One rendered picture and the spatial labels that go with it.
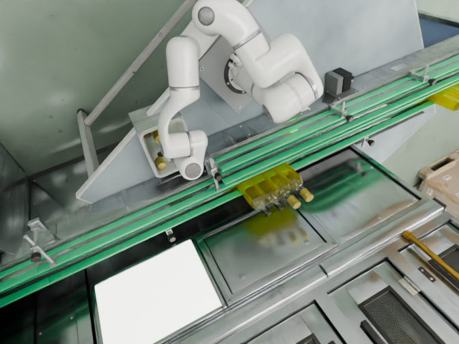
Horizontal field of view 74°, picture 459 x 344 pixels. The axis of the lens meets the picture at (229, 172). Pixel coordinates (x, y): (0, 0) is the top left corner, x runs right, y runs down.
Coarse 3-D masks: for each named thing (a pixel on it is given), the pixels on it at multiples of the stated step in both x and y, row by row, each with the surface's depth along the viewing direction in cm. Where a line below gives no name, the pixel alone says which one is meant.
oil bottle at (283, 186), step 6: (264, 174) 126; (270, 174) 125; (276, 174) 125; (270, 180) 123; (276, 180) 122; (282, 180) 122; (276, 186) 120; (282, 186) 120; (288, 186) 120; (282, 192) 119; (282, 198) 121
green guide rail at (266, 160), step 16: (448, 80) 150; (400, 96) 146; (416, 96) 144; (368, 112) 141; (384, 112) 139; (336, 128) 135; (288, 144) 132; (304, 144) 130; (256, 160) 128; (272, 160) 126; (224, 176) 123; (240, 176) 122
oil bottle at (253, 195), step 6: (246, 180) 124; (252, 180) 124; (240, 186) 123; (246, 186) 122; (252, 186) 121; (246, 192) 120; (252, 192) 119; (258, 192) 118; (246, 198) 122; (252, 198) 117; (258, 198) 116; (264, 198) 117; (252, 204) 118; (258, 204) 116
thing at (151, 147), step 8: (176, 120) 108; (152, 128) 106; (168, 128) 117; (176, 128) 118; (184, 128) 111; (144, 144) 108; (152, 144) 118; (152, 152) 120; (152, 160) 117; (152, 168) 115; (168, 168) 122; (176, 168) 121; (160, 176) 119
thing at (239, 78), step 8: (232, 56) 97; (232, 64) 99; (240, 64) 99; (232, 72) 102; (240, 72) 99; (232, 80) 105; (240, 80) 99; (248, 80) 94; (240, 88) 108; (248, 88) 95
